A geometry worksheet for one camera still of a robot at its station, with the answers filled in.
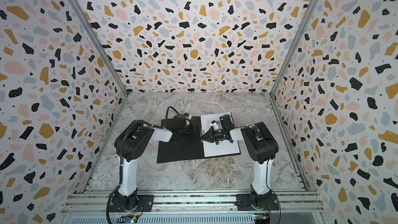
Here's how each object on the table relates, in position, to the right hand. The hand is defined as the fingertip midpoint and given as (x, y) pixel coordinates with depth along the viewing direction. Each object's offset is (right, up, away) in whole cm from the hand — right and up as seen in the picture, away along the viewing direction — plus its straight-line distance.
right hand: (198, 136), depth 91 cm
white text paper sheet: (+15, -6, +1) cm, 17 cm away
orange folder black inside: (-14, -9, 0) cm, 17 cm away
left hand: (+2, +4, +7) cm, 8 cm away
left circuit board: (-31, -34, -20) cm, 50 cm away
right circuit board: (+31, -34, -19) cm, 50 cm away
